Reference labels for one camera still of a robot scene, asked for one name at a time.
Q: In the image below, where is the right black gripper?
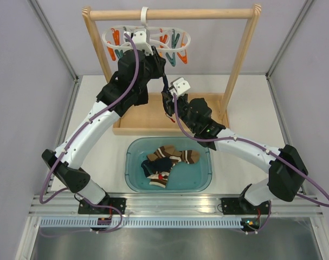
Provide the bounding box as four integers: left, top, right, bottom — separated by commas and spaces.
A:
163, 91, 197, 133

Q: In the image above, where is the navy patterned sock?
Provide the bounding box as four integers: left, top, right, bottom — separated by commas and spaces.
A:
162, 75, 176, 123
141, 157, 173, 178

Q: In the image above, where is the brown striped sock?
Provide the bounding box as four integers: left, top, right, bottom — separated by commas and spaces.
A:
157, 145, 200, 164
146, 145, 182, 189

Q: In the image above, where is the black sock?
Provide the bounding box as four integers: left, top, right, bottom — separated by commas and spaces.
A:
133, 80, 149, 106

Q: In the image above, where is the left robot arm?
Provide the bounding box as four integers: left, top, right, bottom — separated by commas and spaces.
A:
42, 47, 166, 214

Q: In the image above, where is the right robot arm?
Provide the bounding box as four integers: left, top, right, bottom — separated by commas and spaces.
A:
162, 91, 308, 213

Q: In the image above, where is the white clip hanger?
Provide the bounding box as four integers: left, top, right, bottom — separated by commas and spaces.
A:
101, 6, 191, 67

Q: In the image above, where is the wooden hanging rack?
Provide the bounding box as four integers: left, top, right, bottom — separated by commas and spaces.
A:
82, 4, 261, 141

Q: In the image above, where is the teal plastic bin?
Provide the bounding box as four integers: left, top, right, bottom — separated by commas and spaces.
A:
125, 136, 212, 193

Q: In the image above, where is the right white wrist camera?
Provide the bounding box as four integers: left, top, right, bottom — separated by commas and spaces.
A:
169, 77, 191, 98

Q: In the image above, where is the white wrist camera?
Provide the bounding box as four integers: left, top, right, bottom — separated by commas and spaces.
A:
122, 28, 153, 56
169, 77, 191, 98

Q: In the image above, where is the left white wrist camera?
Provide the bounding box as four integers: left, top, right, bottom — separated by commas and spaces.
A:
122, 28, 153, 56

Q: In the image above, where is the left aluminium frame post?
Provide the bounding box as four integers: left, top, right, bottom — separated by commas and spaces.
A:
27, 0, 79, 82

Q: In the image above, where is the aluminium frame post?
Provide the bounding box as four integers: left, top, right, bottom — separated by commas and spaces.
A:
265, 0, 315, 81
27, 0, 79, 82

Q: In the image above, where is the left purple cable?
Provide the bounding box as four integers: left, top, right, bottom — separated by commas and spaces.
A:
39, 34, 124, 233

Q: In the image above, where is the aluminium mounting rail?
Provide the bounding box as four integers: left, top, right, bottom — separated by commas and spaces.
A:
29, 192, 323, 218

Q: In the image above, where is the right aluminium frame post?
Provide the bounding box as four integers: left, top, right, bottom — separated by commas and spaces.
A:
265, 0, 315, 81

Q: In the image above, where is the white slotted cable duct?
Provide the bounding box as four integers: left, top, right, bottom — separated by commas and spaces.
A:
40, 217, 243, 229

